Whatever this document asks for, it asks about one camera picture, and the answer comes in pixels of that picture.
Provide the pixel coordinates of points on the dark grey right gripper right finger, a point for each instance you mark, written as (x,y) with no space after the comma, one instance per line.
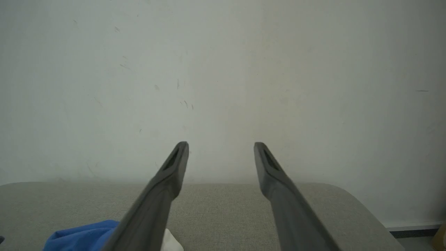
(292,216)

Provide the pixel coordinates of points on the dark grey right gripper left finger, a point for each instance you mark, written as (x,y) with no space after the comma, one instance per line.
(153,209)

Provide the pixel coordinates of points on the blue garment with white trim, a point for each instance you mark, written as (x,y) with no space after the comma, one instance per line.
(83,237)

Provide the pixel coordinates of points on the white baseboard strip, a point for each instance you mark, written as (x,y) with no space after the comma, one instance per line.
(414,226)

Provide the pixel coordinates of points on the tan cardboard box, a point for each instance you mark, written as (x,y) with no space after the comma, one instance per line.
(439,240)

